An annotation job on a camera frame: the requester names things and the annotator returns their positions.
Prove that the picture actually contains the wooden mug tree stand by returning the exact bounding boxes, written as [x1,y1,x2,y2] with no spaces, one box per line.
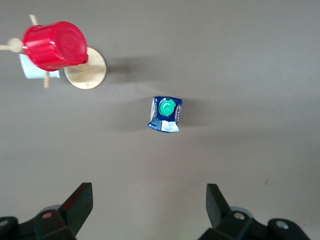
[0,14,108,90]

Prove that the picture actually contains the red plastic cup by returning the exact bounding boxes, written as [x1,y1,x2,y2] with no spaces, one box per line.
[22,21,89,72]

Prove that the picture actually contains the pale white cup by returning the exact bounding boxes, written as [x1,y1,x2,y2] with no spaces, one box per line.
[19,53,61,80]

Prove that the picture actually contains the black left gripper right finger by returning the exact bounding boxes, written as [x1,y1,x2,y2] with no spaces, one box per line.
[197,183,311,240]

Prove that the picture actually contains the blue Pascal milk carton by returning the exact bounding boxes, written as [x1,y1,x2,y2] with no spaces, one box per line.
[146,95,183,133]

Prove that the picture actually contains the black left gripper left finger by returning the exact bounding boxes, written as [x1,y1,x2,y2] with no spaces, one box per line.
[0,182,94,240]

